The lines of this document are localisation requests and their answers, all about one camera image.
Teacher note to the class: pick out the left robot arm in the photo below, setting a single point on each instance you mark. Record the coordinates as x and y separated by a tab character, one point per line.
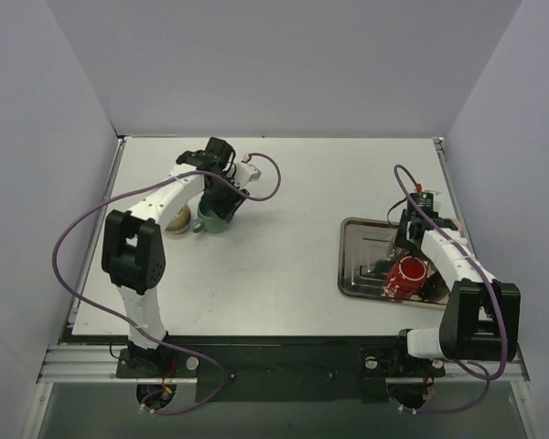
133	253

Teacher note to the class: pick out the green ceramic mug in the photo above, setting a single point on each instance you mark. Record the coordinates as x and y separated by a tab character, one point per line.
210	219

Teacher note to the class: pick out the pink ceramic mug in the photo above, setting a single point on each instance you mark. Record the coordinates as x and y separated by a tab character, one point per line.
458	224

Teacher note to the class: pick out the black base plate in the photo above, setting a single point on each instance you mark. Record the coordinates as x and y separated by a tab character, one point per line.
279	369

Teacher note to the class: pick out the red mug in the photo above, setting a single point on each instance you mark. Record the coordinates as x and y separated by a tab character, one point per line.
406	277

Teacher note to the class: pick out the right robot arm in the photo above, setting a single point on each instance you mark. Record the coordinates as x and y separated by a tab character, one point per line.
482	313

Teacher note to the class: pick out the beige ceramic mug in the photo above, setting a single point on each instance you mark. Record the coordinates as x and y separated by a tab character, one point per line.
181	222

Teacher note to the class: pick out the metal tray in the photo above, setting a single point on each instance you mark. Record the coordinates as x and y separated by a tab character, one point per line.
366	255

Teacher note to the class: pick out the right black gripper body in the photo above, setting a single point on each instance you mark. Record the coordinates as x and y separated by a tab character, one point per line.
405	234

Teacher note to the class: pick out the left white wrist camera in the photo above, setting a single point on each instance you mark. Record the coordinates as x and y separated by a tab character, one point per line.
245	173

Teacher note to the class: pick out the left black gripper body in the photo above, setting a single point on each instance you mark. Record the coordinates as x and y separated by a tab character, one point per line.
222	201

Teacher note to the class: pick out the aluminium rail frame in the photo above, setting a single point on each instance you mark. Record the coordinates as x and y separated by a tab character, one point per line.
272	273

